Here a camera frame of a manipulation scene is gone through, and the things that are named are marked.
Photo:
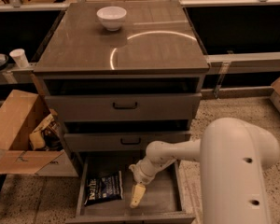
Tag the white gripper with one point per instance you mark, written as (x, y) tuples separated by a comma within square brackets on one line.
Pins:
[(141, 174)]

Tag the blue chip bag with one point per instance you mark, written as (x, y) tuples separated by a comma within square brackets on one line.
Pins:
[(104, 189)]

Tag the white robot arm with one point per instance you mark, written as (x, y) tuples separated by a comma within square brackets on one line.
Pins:
[(232, 154)]

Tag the bottom grey drawer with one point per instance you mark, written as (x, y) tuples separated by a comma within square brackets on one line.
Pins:
[(163, 202)]

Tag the grey drawer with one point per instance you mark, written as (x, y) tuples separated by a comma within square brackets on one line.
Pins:
[(124, 107), (163, 202), (90, 142)]

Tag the middle grey drawer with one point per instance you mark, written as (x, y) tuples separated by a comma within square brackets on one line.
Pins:
[(90, 142)]

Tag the top grey drawer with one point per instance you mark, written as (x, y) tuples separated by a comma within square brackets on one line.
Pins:
[(124, 107)]

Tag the grey drawer cabinet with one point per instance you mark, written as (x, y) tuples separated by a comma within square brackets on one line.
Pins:
[(154, 52)]

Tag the crumpled items in box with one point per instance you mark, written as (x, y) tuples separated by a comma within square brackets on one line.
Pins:
[(45, 136)]

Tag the open cardboard box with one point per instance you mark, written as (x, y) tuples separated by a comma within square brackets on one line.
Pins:
[(20, 114)]

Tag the white ceramic bowl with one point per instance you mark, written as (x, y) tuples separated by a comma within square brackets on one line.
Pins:
[(112, 18)]

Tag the white paper cup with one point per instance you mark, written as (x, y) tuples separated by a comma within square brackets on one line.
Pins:
[(19, 57)]

